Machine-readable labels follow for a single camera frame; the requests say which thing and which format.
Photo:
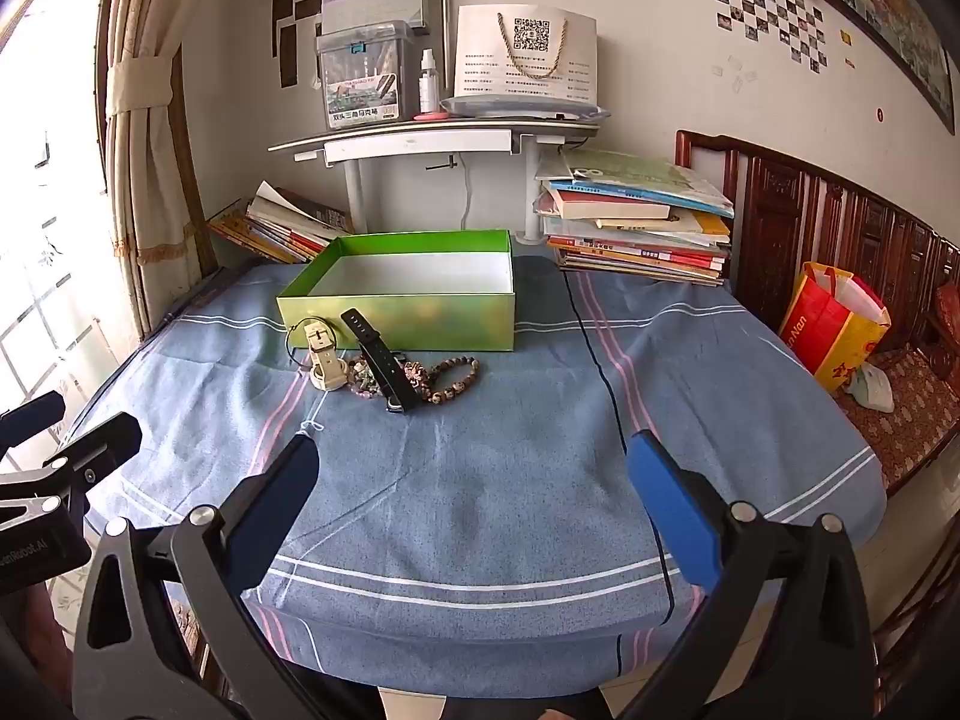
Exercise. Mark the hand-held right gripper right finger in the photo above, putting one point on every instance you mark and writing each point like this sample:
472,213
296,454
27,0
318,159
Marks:
675,510

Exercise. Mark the dark angular wall stickers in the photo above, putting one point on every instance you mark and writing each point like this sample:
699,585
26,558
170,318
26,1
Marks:
289,15

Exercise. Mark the white spray bottle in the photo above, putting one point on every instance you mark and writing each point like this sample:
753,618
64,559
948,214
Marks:
428,90

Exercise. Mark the white corner desk shelf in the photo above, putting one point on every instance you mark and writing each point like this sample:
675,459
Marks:
420,139

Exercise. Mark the checkered photo wall display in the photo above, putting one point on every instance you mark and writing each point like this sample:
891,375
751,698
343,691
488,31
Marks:
772,11

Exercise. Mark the clear plastic marker box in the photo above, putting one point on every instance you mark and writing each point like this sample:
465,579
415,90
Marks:
364,82

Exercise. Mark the grey document pouch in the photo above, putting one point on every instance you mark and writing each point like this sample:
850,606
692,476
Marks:
517,109

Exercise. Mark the pink round object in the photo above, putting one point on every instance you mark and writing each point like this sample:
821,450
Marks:
431,117

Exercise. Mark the white paper bag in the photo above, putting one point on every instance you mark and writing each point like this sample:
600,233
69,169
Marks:
525,60

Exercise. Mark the patterned bench cushion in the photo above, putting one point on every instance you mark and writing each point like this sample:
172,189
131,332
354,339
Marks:
915,420

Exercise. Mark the beige wrist watch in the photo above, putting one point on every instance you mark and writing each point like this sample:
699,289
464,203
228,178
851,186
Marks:
326,364

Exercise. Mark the stack of flat books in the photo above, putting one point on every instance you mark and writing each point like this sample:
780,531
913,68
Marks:
637,240

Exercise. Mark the dark wooden bench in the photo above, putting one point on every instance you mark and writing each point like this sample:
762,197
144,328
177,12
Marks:
862,232

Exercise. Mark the black wrist watch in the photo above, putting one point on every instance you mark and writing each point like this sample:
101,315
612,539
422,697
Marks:
381,364

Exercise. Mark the yellow red shopping bag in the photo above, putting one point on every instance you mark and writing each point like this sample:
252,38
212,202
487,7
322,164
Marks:
821,330

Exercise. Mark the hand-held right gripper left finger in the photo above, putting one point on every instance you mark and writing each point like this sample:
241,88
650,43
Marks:
291,484

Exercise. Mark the white plastic bag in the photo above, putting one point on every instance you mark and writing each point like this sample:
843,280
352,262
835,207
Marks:
874,388

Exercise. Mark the blue striped tablecloth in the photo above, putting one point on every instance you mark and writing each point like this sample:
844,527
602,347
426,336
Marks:
487,480

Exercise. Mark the row of leaning books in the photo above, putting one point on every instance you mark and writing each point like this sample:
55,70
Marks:
277,229

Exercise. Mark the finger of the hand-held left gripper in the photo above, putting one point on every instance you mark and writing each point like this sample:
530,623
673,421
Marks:
34,416
97,457

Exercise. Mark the window with grille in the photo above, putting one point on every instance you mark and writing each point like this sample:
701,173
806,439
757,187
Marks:
45,165

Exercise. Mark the beige curtain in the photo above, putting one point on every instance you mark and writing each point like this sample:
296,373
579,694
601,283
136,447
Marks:
150,165

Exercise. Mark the green cardboard box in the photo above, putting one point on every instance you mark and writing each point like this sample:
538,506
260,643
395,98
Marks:
420,322

